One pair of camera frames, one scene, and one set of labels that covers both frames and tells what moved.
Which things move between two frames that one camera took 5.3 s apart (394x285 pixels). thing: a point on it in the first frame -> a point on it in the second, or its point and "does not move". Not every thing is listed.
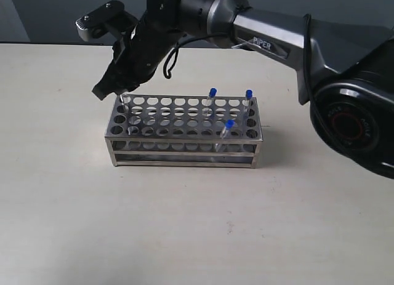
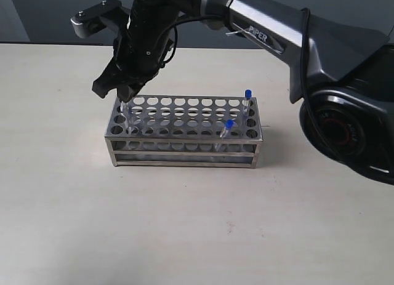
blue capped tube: [126, 101] does not move
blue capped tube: [212, 93] -> [122, 107]
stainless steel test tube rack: [184, 130] does not move
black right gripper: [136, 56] does not move
